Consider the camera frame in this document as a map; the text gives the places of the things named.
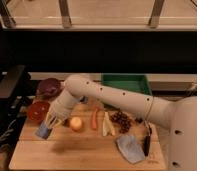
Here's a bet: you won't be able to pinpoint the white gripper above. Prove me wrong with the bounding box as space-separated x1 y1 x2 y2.
45 97 74 128

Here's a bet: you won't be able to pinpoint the blue sponge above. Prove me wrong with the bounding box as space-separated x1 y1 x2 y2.
36 122 52 139

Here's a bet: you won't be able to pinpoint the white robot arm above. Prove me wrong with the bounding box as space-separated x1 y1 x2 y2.
45 74 197 171

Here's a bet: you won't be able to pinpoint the red bowl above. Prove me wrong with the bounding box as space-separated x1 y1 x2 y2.
27 101 50 122

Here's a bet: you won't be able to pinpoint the purple bowl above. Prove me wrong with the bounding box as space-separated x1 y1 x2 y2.
37 78 61 97

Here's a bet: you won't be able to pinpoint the yellow apple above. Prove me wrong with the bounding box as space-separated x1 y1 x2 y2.
69 117 83 131

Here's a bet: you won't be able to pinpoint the black rectangular block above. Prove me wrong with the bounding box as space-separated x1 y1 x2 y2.
81 96 89 104

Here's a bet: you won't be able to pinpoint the wooden cutting board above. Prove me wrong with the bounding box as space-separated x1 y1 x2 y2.
9 99 166 171

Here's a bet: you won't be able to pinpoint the orange carrot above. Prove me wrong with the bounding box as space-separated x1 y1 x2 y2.
92 108 100 130

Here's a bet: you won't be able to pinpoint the purple grape bunch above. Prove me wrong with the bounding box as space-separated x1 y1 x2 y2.
110 111 131 133

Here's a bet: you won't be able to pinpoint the grey blue cloth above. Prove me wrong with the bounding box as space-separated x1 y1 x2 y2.
116 135 145 164

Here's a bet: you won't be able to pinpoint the green plastic tray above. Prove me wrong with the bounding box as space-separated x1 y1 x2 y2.
101 73 152 95

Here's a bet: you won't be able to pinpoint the black handled knife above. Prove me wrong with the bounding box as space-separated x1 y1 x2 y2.
143 121 152 156

